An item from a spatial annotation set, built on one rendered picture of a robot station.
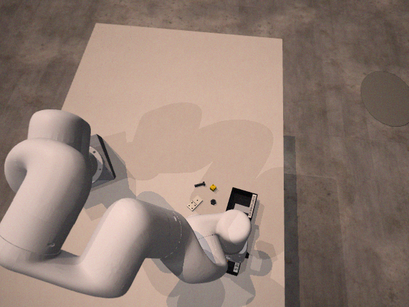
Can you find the black three-compartment bin rack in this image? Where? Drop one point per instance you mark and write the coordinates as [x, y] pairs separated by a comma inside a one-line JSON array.
[[247, 199]]

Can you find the white domino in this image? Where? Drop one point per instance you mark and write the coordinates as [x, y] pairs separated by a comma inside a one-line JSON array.
[[194, 203]]

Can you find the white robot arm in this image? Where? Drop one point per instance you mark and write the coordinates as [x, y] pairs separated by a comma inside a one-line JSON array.
[[57, 168]]

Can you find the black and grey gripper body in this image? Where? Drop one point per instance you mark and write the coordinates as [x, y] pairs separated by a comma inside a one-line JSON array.
[[239, 257]]

